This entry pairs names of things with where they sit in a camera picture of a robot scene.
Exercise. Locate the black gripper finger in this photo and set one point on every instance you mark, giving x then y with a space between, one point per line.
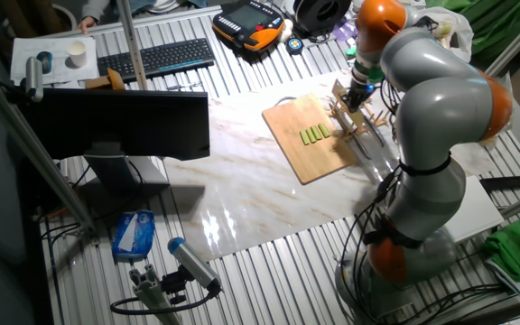
355 106
346 107

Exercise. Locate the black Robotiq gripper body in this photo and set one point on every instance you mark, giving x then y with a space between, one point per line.
359 95

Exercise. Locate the steel cleaver knife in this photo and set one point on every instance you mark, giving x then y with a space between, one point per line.
348 108

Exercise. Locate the cut green cucumber segment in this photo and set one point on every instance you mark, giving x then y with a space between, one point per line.
324 130
316 132
310 135

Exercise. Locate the grey sleeved forearm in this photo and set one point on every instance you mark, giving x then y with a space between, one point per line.
95 8

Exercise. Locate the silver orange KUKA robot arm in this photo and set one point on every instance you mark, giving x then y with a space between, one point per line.
445 104

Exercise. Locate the person's bare hand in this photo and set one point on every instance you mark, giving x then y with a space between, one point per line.
87 23

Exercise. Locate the wooden peg knife rack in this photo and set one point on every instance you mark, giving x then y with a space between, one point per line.
357 131

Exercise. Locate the steel kitchen knife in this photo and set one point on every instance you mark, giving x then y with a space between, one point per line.
362 149

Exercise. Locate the purple plastic wrapper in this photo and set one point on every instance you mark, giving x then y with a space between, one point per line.
345 31

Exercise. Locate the wooden cutting board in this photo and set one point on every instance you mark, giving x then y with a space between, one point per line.
296 158

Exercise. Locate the small white rounded object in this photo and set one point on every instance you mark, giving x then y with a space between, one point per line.
285 30

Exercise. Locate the white plastic bag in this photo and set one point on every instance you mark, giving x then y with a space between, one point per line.
461 36

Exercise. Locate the white marble pattern mat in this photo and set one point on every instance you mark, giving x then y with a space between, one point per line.
251 194

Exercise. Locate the black orange teach pendant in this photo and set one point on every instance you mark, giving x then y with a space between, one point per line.
246 22

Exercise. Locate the white flat box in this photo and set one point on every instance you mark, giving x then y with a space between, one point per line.
472 212

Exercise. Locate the green cloth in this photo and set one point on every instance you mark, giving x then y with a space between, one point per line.
517 248
504 22

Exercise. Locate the black flat bar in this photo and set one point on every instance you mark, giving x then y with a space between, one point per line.
513 182

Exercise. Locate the black computer keyboard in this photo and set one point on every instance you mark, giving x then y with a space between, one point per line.
156 58

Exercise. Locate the black computer monitor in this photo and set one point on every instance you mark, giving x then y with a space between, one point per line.
115 122

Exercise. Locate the small wooden block object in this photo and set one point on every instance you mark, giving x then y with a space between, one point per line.
106 81

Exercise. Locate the blue tissue pack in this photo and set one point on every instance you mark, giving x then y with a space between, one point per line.
133 234

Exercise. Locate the white paper cup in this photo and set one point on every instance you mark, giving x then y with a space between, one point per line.
77 54

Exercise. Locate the white paper sheets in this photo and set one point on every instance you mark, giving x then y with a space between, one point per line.
25 54

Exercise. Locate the green printed mount bracket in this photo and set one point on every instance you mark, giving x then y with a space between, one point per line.
375 74

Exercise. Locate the silver camera with blue end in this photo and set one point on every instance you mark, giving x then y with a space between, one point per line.
192 262

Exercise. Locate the black camera clamp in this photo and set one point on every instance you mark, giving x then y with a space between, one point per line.
174 284

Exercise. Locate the aluminium camera bracket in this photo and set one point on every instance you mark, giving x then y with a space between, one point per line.
151 293

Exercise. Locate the aluminium diagonal frame beam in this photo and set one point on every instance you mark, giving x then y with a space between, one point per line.
39 158

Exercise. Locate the silver depth camera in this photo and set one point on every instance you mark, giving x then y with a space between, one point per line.
34 79

